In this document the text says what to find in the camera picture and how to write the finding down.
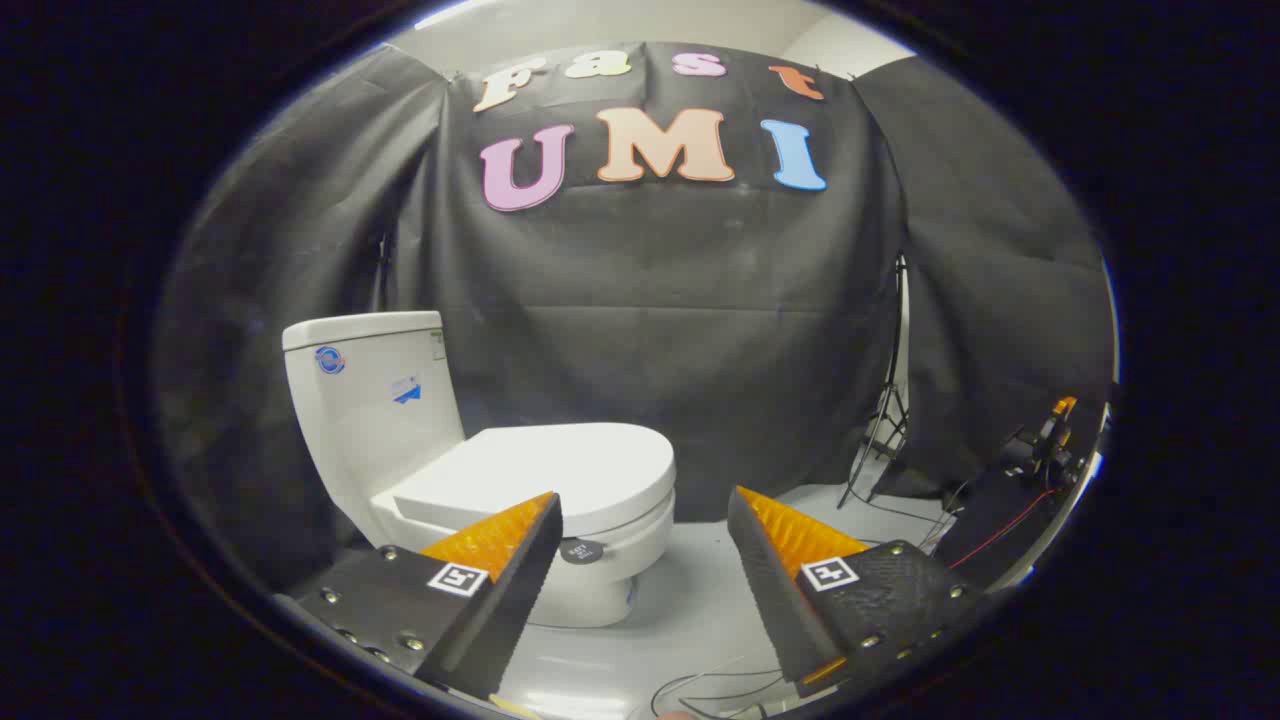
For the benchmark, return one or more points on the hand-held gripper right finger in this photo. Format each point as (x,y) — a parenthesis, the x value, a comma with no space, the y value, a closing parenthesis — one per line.
(770,590)

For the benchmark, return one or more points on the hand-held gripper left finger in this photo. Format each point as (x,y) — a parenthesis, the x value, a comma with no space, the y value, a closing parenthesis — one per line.
(515,590)

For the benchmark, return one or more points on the white toilet lid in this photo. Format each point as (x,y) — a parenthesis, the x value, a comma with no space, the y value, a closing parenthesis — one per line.
(560,465)

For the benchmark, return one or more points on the white ceramic toilet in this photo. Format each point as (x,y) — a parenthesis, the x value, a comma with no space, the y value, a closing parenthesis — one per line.
(370,420)

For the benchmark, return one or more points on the dark low platform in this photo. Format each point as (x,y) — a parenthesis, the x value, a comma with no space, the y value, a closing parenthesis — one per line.
(1000,510)

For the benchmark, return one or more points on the black backdrop cloth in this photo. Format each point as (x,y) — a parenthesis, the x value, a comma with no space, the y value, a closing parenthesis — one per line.
(650,300)

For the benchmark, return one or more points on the orange and black device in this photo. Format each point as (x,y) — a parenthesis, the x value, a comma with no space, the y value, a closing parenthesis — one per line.
(1050,440)

